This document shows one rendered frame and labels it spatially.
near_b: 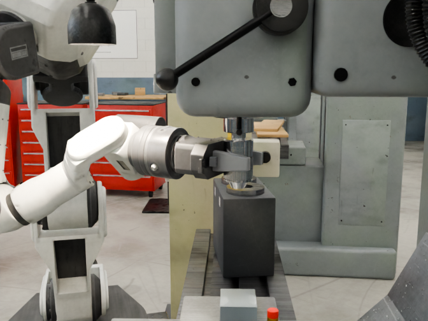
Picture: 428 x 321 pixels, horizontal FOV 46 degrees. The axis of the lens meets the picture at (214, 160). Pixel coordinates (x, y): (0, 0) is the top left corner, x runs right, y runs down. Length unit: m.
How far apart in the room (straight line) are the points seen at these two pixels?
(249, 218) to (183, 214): 1.50
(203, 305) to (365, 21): 0.47
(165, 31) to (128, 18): 9.25
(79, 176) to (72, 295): 0.72
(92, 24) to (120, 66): 9.24
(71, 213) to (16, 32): 0.57
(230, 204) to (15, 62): 0.53
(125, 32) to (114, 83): 0.98
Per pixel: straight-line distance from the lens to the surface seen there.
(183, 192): 2.60
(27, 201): 0.93
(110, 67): 10.07
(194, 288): 1.14
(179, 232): 2.66
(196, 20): 0.70
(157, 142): 0.83
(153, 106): 5.34
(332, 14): 0.69
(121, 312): 1.81
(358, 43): 0.69
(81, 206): 1.39
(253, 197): 1.14
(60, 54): 1.09
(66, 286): 1.57
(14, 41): 0.98
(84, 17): 0.79
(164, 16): 0.78
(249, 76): 0.70
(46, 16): 1.02
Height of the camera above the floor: 1.38
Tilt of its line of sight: 10 degrees down
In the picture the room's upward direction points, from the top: straight up
